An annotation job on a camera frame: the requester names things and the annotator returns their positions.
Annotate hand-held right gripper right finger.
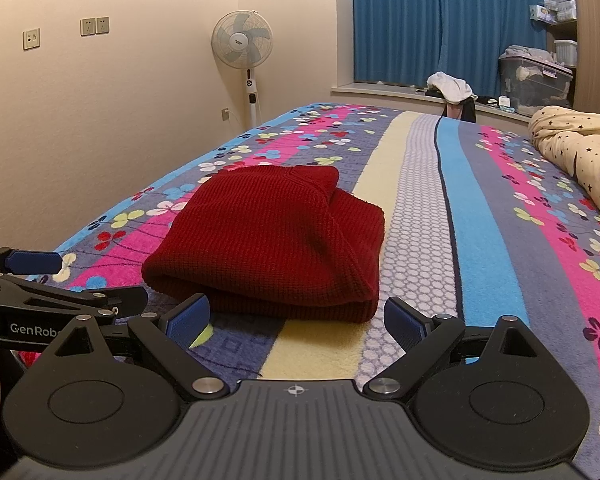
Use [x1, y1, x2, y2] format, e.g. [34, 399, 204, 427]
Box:
[362, 296, 562, 401]

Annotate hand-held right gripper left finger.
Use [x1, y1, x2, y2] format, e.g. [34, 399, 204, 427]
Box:
[36, 294, 231, 402]

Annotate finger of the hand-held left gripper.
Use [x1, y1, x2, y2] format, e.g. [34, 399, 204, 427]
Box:
[0, 242, 65, 277]
[0, 275, 149, 320]

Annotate red knit sweater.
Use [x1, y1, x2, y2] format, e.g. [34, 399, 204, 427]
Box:
[141, 164, 386, 323]

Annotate dark hanging clothes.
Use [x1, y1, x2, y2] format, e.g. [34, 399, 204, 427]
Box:
[442, 100, 478, 123]

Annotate white clothes pile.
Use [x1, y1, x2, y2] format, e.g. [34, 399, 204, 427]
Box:
[426, 72, 476, 103]

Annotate grey folded clothes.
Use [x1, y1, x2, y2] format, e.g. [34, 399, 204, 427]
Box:
[500, 45, 556, 63]

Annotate floral striped bed blanket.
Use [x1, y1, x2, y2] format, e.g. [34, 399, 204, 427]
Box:
[17, 102, 600, 476]

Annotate cream star-printed quilt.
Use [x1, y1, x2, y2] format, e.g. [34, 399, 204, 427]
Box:
[527, 105, 600, 233]

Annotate clear plastic storage box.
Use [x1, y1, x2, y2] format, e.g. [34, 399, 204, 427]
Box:
[498, 55, 576, 116]

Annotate white standing fan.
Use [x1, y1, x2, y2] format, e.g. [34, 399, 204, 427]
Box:
[211, 10, 272, 128]

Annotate blue curtain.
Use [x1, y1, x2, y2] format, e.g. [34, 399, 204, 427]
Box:
[350, 0, 553, 92]

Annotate small white storage bin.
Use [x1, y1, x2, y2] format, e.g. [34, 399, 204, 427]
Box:
[552, 40, 578, 67]

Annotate wooden shelf unit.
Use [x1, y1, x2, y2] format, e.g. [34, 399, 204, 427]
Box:
[540, 0, 600, 116]

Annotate white packets on shelf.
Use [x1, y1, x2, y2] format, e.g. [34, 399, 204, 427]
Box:
[530, 0, 578, 23]

